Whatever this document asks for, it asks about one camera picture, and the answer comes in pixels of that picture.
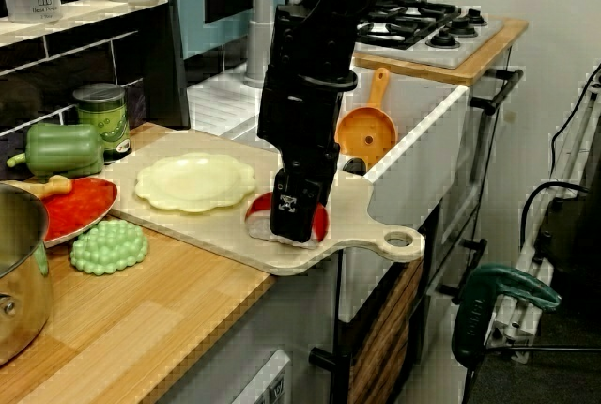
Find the grey dispenser panel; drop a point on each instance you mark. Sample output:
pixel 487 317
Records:
pixel 272 385

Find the green toy bell pepper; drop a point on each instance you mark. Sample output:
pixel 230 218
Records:
pixel 61 150

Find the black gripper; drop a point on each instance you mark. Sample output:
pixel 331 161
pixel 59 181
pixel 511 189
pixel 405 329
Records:
pixel 300 122

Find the white toy sink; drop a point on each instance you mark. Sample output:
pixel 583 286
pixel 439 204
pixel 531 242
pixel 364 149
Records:
pixel 422 174

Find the light wooden cutting board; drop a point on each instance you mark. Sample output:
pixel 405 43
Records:
pixel 357 216

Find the light tiled shelf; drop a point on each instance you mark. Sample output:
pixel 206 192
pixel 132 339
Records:
pixel 70 14

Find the steel cooking pot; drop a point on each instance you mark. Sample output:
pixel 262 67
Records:
pixel 19 282

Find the toy chicken drumstick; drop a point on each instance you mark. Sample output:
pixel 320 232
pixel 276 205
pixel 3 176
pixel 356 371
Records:
pixel 56 184

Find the white metal frame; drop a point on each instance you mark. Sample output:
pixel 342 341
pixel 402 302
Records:
pixel 512 324

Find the dark box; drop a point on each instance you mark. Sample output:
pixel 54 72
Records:
pixel 573 235

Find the cream flower-shaped plate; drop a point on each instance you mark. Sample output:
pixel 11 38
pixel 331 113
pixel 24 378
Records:
pixel 188 183

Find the red white tomato can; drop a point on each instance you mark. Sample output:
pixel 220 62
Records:
pixel 354 165

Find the wooden stove countertop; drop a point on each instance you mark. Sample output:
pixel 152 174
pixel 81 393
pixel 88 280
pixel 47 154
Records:
pixel 469 73

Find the grey black toy stove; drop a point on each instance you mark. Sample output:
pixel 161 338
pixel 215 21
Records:
pixel 422 28

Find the orange toy pan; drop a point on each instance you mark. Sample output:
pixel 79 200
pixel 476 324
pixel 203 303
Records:
pixel 366 131

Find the grey toy faucet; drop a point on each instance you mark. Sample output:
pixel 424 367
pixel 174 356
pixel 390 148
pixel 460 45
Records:
pixel 258 47

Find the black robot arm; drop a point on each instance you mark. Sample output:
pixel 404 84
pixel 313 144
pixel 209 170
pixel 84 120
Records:
pixel 319 37

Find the green pea can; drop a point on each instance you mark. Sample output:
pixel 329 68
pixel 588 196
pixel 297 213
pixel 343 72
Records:
pixel 103 117

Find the red white sushi toy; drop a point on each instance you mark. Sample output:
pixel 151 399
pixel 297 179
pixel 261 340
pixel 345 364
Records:
pixel 258 216

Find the green toy grape bunch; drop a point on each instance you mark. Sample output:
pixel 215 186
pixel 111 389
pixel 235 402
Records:
pixel 110 249

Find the striped wooden cabinet door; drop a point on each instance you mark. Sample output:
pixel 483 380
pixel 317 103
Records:
pixel 385 329

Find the teal plastic box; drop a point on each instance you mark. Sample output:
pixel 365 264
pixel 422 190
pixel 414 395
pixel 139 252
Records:
pixel 192 23

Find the dark vertical post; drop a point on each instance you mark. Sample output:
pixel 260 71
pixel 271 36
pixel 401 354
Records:
pixel 176 84

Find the red plate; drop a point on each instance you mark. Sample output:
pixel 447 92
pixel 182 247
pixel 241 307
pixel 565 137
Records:
pixel 75 216

